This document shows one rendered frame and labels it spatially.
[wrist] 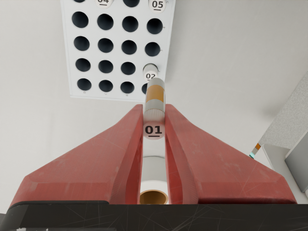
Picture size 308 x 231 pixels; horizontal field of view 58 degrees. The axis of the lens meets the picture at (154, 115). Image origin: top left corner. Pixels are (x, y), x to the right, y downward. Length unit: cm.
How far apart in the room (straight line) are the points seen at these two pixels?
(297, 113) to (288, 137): 15
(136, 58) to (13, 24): 12
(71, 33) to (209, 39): 12
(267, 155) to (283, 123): 118
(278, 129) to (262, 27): 120
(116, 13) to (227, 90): 15
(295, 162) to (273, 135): 121
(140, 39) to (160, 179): 17
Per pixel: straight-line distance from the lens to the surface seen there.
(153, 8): 21
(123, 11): 22
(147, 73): 23
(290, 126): 148
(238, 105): 32
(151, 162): 35
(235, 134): 35
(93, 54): 24
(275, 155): 28
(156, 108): 15
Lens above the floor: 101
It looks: 53 degrees down
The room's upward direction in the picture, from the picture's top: 178 degrees clockwise
